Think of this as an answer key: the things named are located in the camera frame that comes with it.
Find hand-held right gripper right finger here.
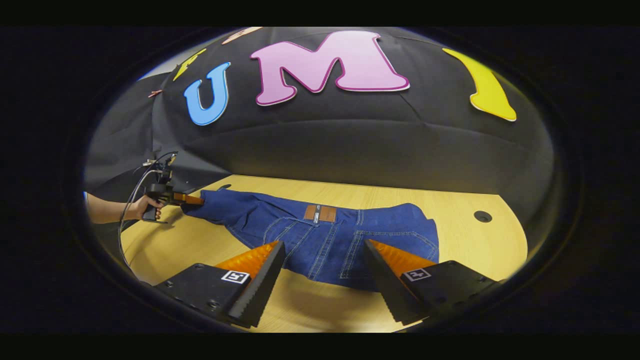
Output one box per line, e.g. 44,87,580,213
363,238,501,326

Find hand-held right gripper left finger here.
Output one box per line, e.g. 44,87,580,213
152,240,287,329

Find black backdrop cloth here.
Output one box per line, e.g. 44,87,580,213
84,27,557,241

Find blue denim jeans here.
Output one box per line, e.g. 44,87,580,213
181,189,441,292

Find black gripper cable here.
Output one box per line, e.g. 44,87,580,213
117,151,178,256

